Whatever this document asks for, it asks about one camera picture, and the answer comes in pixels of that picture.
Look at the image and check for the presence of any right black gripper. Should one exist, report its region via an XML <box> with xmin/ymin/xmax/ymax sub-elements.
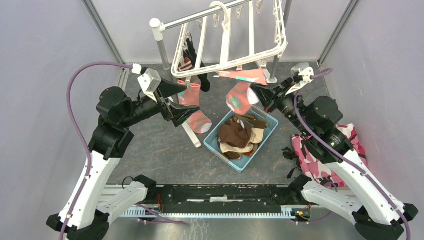
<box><xmin>251</xmin><ymin>76</ymin><xmax>315</xmax><ymax>136</ymax></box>

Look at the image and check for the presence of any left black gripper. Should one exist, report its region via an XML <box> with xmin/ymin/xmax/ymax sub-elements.
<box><xmin>121</xmin><ymin>76</ymin><xmax>200</xmax><ymax>128</ymax></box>

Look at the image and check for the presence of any salmon pink sock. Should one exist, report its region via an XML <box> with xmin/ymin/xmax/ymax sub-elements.
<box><xmin>177</xmin><ymin>79</ymin><xmax>213</xmax><ymax>135</ymax></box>
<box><xmin>217</xmin><ymin>68</ymin><xmax>268</xmax><ymax>115</ymax></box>

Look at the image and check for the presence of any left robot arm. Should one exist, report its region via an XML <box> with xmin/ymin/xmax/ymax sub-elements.
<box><xmin>46</xmin><ymin>80</ymin><xmax>198</xmax><ymax>240</ymax></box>

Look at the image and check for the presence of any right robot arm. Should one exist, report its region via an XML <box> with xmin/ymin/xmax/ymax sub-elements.
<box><xmin>252</xmin><ymin>84</ymin><xmax>419</xmax><ymax>240</ymax></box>

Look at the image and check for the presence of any grey sock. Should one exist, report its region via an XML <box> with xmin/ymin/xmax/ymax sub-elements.
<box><xmin>178</xmin><ymin>56</ymin><xmax>194</xmax><ymax>72</ymax></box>

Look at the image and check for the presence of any light blue plastic basket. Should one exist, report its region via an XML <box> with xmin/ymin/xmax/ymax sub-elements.
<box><xmin>203</xmin><ymin>107</ymin><xmax>279</xmax><ymax>173</ymax></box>

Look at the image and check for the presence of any black sock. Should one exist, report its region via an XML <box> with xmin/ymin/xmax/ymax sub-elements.
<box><xmin>183</xmin><ymin>37</ymin><xmax>211</xmax><ymax>93</ymax></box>

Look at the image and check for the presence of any white sock drying rack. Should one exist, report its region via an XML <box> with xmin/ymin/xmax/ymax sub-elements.
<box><xmin>149</xmin><ymin>0</ymin><xmax>289</xmax><ymax>149</ymax></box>

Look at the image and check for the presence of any pink camouflage cloth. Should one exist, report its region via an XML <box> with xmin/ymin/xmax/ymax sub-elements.
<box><xmin>291</xmin><ymin>124</ymin><xmax>369</xmax><ymax>189</ymax></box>

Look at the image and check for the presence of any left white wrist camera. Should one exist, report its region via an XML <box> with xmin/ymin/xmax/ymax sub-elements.
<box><xmin>131</xmin><ymin>63</ymin><xmax>162</xmax><ymax>103</ymax></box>

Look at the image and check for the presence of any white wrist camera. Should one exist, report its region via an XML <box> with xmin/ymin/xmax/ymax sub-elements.
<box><xmin>285</xmin><ymin>62</ymin><xmax>315</xmax><ymax>96</ymax></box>
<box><xmin>131</xmin><ymin>63</ymin><xmax>162</xmax><ymax>103</ymax></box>

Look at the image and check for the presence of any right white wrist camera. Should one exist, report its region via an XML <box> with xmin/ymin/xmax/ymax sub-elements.
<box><xmin>285</xmin><ymin>62</ymin><xmax>315</xmax><ymax>96</ymax></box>

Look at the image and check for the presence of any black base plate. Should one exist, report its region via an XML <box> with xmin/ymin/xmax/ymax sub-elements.
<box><xmin>140</xmin><ymin>184</ymin><xmax>309</xmax><ymax>214</ymax></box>

